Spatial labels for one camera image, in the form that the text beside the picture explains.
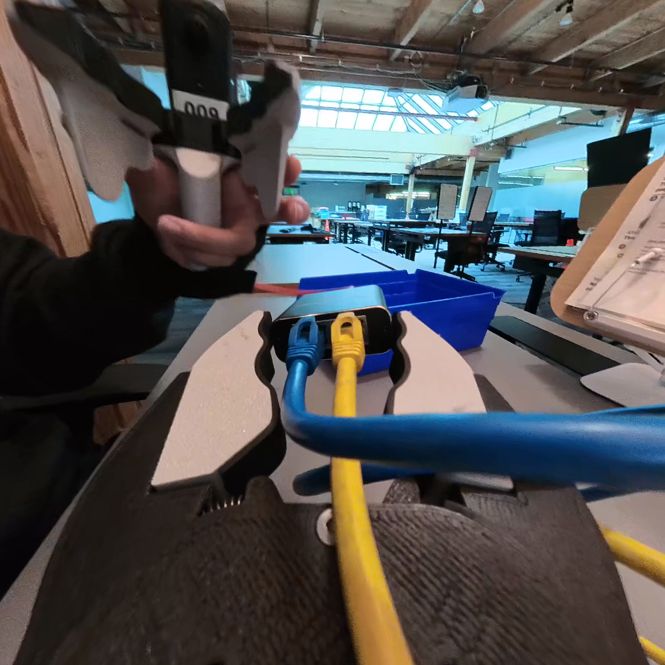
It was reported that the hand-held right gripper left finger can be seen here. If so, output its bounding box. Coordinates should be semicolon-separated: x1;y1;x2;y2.
151;311;287;491

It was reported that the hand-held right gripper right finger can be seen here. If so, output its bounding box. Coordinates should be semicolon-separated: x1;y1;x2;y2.
384;311;487;415

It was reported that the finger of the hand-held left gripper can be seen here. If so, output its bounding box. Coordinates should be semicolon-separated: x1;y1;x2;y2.
231;60;302;221
62;52;159;201

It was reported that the blue network cable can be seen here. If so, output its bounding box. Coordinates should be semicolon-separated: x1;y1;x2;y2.
281;316;665;502

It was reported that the blue plastic bin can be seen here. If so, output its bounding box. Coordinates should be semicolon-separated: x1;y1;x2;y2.
299;268;506;377

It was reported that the black network splitter box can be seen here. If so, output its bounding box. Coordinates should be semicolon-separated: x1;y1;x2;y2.
271;285;393;364

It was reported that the red network cable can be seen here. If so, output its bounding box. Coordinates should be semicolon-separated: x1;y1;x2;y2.
254;283;354;297

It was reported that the yellow network cable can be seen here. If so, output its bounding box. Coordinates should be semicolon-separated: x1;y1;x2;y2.
330;312;665;665

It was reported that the grey desk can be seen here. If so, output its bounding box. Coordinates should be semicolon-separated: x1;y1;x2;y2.
0;243;665;665

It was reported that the person's left hand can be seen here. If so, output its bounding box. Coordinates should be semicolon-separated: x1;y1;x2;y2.
127;153;311;271

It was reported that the wooden pillar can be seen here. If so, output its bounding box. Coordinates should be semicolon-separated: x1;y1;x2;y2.
0;0;97;258

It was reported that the black office chair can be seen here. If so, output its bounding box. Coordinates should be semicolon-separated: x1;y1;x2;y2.
514;209;567;247
435;210;512;281

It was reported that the ceiling projector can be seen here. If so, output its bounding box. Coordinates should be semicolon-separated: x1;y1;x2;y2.
444;74;489;112

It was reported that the wooden instruction board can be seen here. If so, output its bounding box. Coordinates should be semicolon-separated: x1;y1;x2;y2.
551;156;665;356

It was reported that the black wall screen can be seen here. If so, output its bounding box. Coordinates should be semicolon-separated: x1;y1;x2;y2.
586;127;653;189

